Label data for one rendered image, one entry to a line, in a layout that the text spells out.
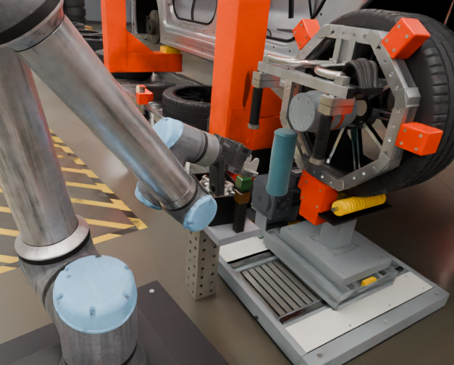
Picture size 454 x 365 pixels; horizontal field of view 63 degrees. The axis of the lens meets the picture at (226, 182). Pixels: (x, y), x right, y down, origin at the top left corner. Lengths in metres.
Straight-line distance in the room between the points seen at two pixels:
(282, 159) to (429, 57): 0.57
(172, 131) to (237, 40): 0.81
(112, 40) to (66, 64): 2.85
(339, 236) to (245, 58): 0.86
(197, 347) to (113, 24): 2.78
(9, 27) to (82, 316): 0.47
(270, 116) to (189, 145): 0.96
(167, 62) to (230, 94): 2.01
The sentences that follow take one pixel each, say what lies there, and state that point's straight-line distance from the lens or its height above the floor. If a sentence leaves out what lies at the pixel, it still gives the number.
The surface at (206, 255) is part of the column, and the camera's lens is 1.54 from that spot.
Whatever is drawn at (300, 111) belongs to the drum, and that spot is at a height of 0.85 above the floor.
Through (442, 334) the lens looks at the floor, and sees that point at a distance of 1.89.
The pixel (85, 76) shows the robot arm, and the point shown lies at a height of 1.05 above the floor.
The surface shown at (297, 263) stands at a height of 0.15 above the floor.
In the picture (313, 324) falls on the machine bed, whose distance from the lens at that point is 1.56.
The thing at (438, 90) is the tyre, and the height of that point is 0.98.
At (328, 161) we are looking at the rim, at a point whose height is 0.62.
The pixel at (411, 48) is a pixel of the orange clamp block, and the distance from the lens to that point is 1.25.
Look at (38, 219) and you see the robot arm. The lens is 0.80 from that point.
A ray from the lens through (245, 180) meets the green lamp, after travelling 1.18.
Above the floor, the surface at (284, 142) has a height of 0.71.
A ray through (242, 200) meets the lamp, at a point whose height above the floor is 0.59.
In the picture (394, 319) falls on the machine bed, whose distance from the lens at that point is 1.72.
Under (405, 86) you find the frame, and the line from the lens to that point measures 1.22.
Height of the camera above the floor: 1.16
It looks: 26 degrees down
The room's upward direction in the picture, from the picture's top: 6 degrees clockwise
